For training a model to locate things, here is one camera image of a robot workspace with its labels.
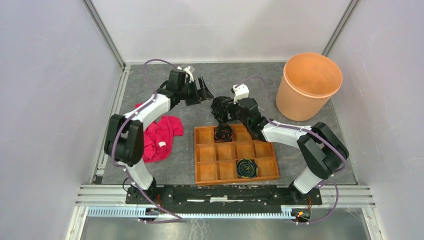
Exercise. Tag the red crumpled cloth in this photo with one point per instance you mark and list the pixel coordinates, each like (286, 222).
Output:
(158, 138)

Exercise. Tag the blue yellow rolled tie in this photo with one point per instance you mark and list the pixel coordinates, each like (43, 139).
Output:
(246, 168)

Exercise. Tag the orange plastic trash bin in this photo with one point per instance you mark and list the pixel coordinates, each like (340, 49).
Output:
(308, 81)

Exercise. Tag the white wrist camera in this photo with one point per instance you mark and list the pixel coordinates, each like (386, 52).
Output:
(240, 91)
(189, 71)

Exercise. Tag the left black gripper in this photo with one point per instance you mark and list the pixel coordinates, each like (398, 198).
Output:
(203, 94)

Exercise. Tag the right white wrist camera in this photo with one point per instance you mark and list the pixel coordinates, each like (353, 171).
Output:
(240, 91)

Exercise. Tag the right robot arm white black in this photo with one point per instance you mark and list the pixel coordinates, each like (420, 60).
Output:
(322, 150)

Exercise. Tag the black orange rolled tie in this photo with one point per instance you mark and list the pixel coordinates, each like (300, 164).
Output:
(223, 133)

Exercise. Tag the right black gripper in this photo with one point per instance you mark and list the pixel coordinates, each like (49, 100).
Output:
(232, 106)

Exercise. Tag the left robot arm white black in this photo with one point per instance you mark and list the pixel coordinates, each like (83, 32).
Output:
(124, 141)

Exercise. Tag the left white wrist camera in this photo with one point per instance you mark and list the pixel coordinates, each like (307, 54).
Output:
(189, 71)

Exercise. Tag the black plastic trash bag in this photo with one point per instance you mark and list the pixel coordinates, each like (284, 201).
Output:
(220, 108)

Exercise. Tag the orange wooden compartment tray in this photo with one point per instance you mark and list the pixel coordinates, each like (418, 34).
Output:
(215, 162)

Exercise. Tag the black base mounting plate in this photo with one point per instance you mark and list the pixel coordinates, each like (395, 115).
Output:
(220, 199)

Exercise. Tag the aluminium frame rail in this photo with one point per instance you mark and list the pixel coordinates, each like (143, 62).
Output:
(344, 196)

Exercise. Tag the blue slotted cable duct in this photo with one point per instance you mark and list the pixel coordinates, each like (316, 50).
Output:
(145, 213)

